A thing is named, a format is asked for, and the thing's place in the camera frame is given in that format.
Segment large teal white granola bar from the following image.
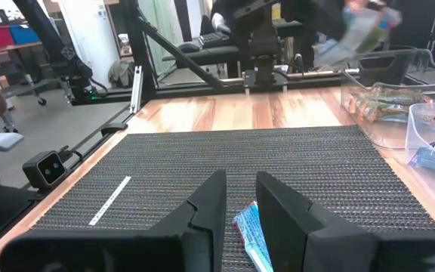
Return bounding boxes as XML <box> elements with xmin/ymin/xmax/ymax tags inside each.
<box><xmin>313</xmin><ymin>0</ymin><xmax>404</xmax><ymax>70</ymax></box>

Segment black desk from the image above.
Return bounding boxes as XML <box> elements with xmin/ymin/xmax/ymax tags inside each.
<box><xmin>162</xmin><ymin>18</ymin><xmax>316</xmax><ymax>80</ymax></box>

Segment black computer mouse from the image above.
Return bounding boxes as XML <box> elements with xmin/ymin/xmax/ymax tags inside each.
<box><xmin>177</xmin><ymin>42</ymin><xmax>202</xmax><ymax>54</ymax></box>

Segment large clear plastic bin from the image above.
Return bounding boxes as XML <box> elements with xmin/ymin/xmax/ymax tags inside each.
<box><xmin>339</xmin><ymin>48</ymin><xmax>435</xmax><ymax>151</ymax></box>

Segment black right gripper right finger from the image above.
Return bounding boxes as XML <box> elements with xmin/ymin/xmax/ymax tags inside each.
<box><xmin>255</xmin><ymin>171</ymin><xmax>435</xmax><ymax>272</ymax></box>

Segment grey bag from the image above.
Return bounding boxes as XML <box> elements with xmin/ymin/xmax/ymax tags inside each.
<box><xmin>107</xmin><ymin>59</ymin><xmax>136</xmax><ymax>89</ymax></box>

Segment silver metal bracket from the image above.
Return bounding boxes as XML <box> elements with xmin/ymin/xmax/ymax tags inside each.
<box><xmin>129</xmin><ymin>65</ymin><xmax>144</xmax><ymax>115</ymax></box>

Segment black metal rig frame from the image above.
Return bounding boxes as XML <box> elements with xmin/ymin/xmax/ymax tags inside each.
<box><xmin>0</xmin><ymin>0</ymin><xmax>358</xmax><ymax>272</ymax></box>

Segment grey woven table mat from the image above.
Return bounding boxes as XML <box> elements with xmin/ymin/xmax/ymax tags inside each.
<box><xmin>0</xmin><ymin>125</ymin><xmax>435</xmax><ymax>272</ymax></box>

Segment white label strip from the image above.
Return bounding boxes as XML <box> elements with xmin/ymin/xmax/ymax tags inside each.
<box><xmin>88</xmin><ymin>175</ymin><xmax>133</xmax><ymax>227</ymax></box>

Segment small clear plastic bin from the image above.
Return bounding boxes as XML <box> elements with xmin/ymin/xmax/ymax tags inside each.
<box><xmin>404</xmin><ymin>101</ymin><xmax>435</xmax><ymax>227</ymax></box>

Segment black camera cable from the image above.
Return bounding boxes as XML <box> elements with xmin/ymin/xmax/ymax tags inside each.
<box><xmin>57</xmin><ymin>144</ymin><xmax>85</xmax><ymax>164</ymax></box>

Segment blue storage bin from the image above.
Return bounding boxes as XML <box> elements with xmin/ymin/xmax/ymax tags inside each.
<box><xmin>8</xmin><ymin>23</ymin><xmax>42</xmax><ymax>46</ymax></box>

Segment black table clamp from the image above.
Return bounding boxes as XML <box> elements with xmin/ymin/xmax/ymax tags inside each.
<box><xmin>100</xmin><ymin>122</ymin><xmax>129</xmax><ymax>138</ymax></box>

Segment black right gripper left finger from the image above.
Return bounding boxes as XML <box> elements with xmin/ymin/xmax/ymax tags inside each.
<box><xmin>0</xmin><ymin>168</ymin><xmax>228</xmax><ymax>272</ymax></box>

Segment black cube camera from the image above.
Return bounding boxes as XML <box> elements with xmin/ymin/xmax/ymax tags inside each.
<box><xmin>21</xmin><ymin>150</ymin><xmax>69</xmax><ymax>190</ymax></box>

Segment blue red chocolate chip bar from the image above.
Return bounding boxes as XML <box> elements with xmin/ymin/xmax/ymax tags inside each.
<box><xmin>233</xmin><ymin>200</ymin><xmax>275</xmax><ymax>272</ymax></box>

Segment black keyboard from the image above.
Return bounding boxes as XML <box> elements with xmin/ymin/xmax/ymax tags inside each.
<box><xmin>197</xmin><ymin>31</ymin><xmax>231</xmax><ymax>50</ymax></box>

